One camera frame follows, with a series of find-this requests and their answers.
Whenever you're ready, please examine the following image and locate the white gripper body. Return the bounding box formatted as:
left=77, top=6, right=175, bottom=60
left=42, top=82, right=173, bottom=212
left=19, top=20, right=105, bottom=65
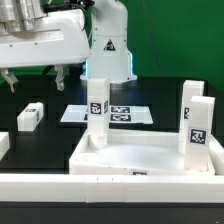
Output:
left=0, top=9, right=90, bottom=68

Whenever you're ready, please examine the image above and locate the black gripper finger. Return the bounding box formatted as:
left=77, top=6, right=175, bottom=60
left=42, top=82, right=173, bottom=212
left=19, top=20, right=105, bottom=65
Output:
left=0, top=68, right=18, bottom=93
left=54, top=65, right=65, bottom=91

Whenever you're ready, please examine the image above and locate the white desk top tray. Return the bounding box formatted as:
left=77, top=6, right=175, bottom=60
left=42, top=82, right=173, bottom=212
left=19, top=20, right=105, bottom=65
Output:
left=69, top=129, right=215, bottom=176

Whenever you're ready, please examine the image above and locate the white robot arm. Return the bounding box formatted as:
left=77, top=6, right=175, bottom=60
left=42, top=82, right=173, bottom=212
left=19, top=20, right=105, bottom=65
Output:
left=0, top=0, right=136, bottom=91

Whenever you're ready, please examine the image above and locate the fiducial marker sheet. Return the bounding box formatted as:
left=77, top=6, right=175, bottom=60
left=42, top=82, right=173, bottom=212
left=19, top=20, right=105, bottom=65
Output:
left=61, top=105, right=153, bottom=124

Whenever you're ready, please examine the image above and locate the white left fence block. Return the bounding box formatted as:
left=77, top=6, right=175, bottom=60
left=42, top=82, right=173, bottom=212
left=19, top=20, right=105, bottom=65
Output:
left=0, top=132, right=10, bottom=160

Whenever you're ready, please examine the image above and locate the white fence block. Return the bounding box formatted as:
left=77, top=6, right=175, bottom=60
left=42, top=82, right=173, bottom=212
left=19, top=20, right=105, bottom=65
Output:
left=0, top=132, right=10, bottom=160
left=209, top=136, right=224, bottom=176

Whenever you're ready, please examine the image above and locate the white right fence block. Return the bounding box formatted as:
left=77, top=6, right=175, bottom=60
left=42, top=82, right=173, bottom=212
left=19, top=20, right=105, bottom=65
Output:
left=209, top=136, right=224, bottom=176

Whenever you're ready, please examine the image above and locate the white front fence wall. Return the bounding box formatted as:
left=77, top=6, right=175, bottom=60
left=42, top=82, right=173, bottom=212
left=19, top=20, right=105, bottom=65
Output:
left=0, top=174, right=224, bottom=203

